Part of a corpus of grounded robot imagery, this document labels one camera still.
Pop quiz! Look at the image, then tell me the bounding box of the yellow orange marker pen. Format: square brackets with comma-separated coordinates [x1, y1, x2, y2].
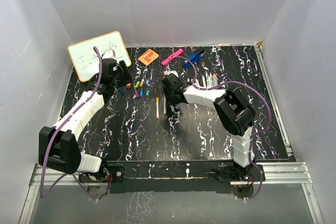
[156, 97, 160, 120]

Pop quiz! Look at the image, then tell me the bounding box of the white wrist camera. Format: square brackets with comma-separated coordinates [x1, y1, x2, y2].
[101, 49, 117, 60]
[163, 70, 178, 77]

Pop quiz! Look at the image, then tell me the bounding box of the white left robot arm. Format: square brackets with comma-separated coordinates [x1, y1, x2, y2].
[38, 58, 132, 182]

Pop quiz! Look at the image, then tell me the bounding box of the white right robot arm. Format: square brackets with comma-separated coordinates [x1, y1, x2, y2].
[162, 73, 256, 180]

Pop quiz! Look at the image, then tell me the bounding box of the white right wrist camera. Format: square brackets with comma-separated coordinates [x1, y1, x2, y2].
[163, 70, 178, 77]

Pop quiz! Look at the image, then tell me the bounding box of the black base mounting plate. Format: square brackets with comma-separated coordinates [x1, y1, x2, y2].
[79, 160, 266, 194]

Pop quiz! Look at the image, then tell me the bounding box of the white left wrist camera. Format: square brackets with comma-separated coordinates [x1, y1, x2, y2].
[101, 49, 117, 60]

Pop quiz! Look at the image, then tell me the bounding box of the peach marker pen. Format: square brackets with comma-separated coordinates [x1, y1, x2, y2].
[163, 96, 167, 115]

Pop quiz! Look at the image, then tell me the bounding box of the purple pen cap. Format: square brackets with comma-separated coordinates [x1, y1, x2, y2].
[134, 90, 139, 98]

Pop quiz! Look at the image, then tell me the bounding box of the yellow tip marker pen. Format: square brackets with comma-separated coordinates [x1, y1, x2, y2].
[205, 73, 210, 88]

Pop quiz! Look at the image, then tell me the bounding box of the thick orange highlighter pen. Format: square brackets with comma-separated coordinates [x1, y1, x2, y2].
[212, 73, 218, 87]

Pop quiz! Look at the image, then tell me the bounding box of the pink clip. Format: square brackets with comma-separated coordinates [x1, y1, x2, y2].
[161, 48, 183, 66]

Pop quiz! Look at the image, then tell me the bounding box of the small whiteboard with writing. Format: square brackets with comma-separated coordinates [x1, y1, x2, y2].
[68, 31, 131, 82]

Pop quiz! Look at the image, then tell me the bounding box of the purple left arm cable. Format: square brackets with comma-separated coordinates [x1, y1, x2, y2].
[39, 46, 106, 204]

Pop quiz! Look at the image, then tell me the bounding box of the blue stapler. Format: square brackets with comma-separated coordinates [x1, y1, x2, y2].
[183, 48, 204, 68]

